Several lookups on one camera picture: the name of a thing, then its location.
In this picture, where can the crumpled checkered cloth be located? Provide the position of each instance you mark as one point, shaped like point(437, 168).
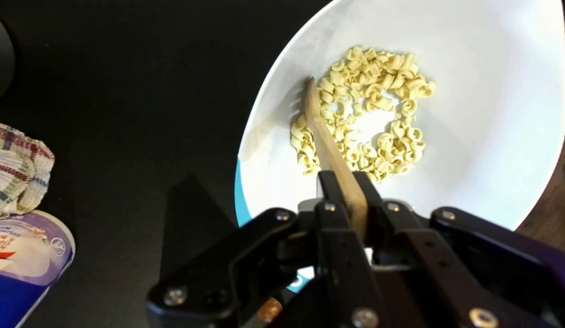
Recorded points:
point(23, 172)

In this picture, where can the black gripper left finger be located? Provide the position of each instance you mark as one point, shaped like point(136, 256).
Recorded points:
point(352, 292)

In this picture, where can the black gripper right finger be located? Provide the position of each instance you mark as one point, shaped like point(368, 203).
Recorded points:
point(423, 281)

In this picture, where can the round black table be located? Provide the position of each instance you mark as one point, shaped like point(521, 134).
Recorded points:
point(131, 96)

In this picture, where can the macaroni pasta pile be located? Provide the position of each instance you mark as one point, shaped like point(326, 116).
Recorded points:
point(368, 103)

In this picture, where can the white mixing bowl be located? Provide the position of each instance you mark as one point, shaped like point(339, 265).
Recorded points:
point(494, 127)

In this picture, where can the wooden spoon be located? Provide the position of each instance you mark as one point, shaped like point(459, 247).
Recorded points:
point(330, 159)

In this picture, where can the disinfecting wipes canister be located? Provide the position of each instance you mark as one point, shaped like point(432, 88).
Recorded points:
point(34, 250)

